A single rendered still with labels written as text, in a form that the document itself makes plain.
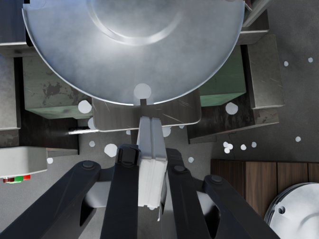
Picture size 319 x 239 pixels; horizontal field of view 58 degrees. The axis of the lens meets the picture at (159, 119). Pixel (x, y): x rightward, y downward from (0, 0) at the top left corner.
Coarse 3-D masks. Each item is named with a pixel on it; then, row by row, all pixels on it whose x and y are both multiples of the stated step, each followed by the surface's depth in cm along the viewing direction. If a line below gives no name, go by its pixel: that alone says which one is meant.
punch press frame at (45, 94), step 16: (240, 48) 54; (32, 64) 49; (224, 64) 53; (240, 64) 53; (32, 80) 49; (48, 80) 49; (208, 80) 52; (224, 80) 53; (240, 80) 53; (32, 96) 49; (48, 96) 49; (64, 96) 49; (80, 96) 50; (208, 96) 54; (224, 96) 55; (48, 112) 54; (64, 112) 56; (80, 112) 58; (80, 128) 94
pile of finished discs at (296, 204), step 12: (288, 192) 79; (300, 192) 79; (312, 192) 79; (276, 204) 78; (288, 204) 78; (300, 204) 78; (312, 204) 79; (264, 216) 80; (276, 216) 77; (288, 216) 78; (300, 216) 78; (312, 216) 78; (276, 228) 77; (288, 228) 77; (300, 228) 77; (312, 228) 77
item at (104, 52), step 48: (48, 0) 37; (96, 0) 37; (144, 0) 37; (192, 0) 38; (240, 0) 39; (48, 48) 36; (96, 48) 37; (144, 48) 37; (192, 48) 38; (96, 96) 36
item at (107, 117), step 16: (192, 96) 38; (96, 112) 36; (112, 112) 36; (128, 112) 37; (144, 112) 37; (160, 112) 37; (176, 112) 37; (192, 112) 38; (96, 128) 36; (112, 128) 36; (128, 128) 36
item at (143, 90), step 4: (140, 84) 37; (144, 84) 37; (136, 88) 37; (140, 88) 37; (144, 88) 37; (148, 88) 37; (136, 92) 37; (140, 92) 37; (144, 92) 37; (148, 92) 37; (136, 96) 37; (140, 96) 37; (144, 96) 37; (148, 96) 37
